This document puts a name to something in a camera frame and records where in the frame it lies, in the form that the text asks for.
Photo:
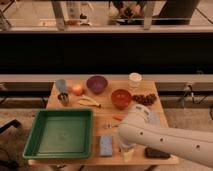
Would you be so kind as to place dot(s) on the red bowl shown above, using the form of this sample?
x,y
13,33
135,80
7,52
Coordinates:
x,y
121,98

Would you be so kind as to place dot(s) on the grey cloth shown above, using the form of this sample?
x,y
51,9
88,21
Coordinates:
x,y
154,119

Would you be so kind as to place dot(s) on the orange carrot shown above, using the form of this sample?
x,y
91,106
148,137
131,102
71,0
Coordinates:
x,y
118,117

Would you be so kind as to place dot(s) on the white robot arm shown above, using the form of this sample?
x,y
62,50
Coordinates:
x,y
142,126

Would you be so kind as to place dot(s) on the blue plastic cup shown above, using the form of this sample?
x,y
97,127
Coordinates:
x,y
61,86

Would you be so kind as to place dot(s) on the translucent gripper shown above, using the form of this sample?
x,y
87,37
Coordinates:
x,y
127,153

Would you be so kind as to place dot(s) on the green plastic tray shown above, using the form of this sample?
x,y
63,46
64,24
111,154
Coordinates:
x,y
60,134

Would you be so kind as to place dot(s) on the banana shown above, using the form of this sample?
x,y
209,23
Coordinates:
x,y
88,101

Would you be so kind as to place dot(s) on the red apple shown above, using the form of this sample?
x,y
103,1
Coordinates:
x,y
77,89

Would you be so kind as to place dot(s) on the person in background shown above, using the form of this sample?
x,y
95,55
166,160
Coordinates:
x,y
162,12

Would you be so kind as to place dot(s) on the wooden table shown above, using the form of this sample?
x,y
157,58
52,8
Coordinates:
x,y
106,115

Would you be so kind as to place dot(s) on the purple bowl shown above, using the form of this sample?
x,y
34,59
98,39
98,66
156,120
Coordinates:
x,y
97,84

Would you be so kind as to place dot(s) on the bunch of red grapes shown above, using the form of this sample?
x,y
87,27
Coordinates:
x,y
146,100

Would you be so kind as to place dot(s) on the white lidded jar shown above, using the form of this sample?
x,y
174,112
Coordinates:
x,y
134,80

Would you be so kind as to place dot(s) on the blue sponge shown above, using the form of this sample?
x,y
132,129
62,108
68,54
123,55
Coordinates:
x,y
105,145

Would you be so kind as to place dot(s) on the metal cup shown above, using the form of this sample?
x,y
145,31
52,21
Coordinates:
x,y
63,98

